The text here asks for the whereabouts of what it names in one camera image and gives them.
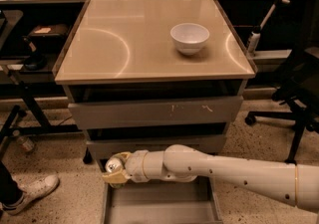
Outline grey middle drawer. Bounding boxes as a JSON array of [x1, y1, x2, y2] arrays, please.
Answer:
[[87, 134, 226, 159]]

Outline white sneaker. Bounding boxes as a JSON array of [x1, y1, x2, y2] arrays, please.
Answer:
[[0, 174, 60, 215]]

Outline black office chair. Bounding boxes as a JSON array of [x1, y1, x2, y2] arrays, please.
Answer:
[[245, 0, 319, 163]]

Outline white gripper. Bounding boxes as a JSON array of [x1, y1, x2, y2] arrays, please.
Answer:
[[102, 150, 149, 184]]

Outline black device on shelf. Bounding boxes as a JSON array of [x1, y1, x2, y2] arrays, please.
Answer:
[[23, 36, 47, 71]]

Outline grey open bottom drawer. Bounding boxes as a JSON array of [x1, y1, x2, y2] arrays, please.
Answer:
[[103, 176, 223, 224]]

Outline white ceramic bowl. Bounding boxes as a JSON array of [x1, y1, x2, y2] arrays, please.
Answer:
[[170, 23, 210, 56]]

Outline black table leg frame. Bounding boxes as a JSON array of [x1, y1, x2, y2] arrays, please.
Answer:
[[0, 65, 83, 156]]

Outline plastic bottle on floor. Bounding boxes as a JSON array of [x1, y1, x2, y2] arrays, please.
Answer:
[[13, 129, 35, 152]]

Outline grey top drawer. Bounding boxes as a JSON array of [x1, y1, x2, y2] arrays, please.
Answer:
[[69, 96, 243, 129]]

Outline grey drawer cabinet with counter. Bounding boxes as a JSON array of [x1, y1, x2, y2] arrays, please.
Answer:
[[53, 0, 258, 166]]

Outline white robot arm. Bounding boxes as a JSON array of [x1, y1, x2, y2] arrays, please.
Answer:
[[103, 144, 319, 213]]

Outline dark trouser leg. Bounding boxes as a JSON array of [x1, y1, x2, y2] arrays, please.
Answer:
[[0, 162, 23, 206]]

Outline green soda can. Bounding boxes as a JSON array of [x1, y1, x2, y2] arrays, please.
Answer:
[[106, 158, 125, 188]]

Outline black box with label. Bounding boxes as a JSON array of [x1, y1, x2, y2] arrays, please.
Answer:
[[28, 24, 69, 38]]

